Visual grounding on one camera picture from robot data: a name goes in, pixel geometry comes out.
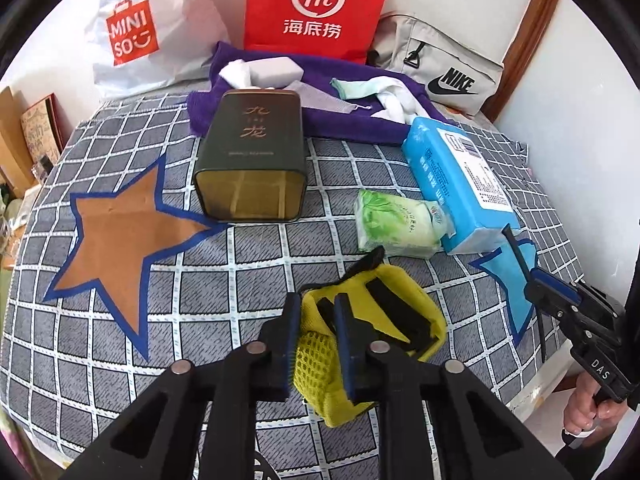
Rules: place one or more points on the white plastic shopping bag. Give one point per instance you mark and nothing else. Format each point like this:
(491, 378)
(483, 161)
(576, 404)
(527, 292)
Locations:
(150, 25)

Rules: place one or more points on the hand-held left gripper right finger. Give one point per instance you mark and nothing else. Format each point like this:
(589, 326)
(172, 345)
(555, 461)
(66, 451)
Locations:
(341, 345)

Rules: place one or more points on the brown printed box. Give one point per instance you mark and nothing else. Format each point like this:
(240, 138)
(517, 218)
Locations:
(40, 132)

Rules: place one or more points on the purple towel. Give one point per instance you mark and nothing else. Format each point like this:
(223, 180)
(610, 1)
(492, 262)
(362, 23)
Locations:
(345, 120)

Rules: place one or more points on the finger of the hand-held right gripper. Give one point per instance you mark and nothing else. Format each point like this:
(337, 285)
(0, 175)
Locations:
(555, 287)
(550, 307)

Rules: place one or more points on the red paper bag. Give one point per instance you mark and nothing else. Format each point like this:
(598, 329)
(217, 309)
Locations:
(320, 10)

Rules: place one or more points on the yellow black mesh glove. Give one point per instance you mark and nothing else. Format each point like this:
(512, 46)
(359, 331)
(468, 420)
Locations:
(400, 285)

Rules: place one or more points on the pale green cloth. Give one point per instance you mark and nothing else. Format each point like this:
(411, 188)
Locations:
(355, 87)

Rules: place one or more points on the grey waist bag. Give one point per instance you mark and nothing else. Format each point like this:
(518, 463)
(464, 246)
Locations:
(445, 60)

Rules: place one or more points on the white crumpled cloth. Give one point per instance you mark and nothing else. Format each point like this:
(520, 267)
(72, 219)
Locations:
(400, 100)

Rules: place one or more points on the brown wooden frame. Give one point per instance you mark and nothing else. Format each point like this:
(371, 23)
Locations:
(525, 40)

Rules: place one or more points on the green tissue packet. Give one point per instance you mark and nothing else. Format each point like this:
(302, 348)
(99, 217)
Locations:
(400, 225)

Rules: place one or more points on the blue tissue pack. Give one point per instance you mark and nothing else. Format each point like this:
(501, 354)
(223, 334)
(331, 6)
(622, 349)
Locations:
(460, 180)

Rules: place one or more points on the white sponge block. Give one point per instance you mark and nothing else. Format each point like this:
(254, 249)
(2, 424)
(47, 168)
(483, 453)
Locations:
(275, 70)

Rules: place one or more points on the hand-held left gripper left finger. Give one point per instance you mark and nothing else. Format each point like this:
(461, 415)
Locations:
(294, 345)

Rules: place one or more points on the person's right hand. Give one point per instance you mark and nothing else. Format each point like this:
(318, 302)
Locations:
(580, 407)

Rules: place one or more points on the grey checked blanket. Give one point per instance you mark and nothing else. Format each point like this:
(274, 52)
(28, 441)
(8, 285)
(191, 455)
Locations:
(150, 285)

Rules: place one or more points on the dark green tin box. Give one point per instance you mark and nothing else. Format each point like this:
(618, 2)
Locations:
(250, 150)

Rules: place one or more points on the thin mesh cloth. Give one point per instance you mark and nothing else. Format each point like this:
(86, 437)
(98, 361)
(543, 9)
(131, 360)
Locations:
(320, 96)

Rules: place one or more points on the small white cloth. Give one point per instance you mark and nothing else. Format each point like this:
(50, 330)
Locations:
(235, 72)

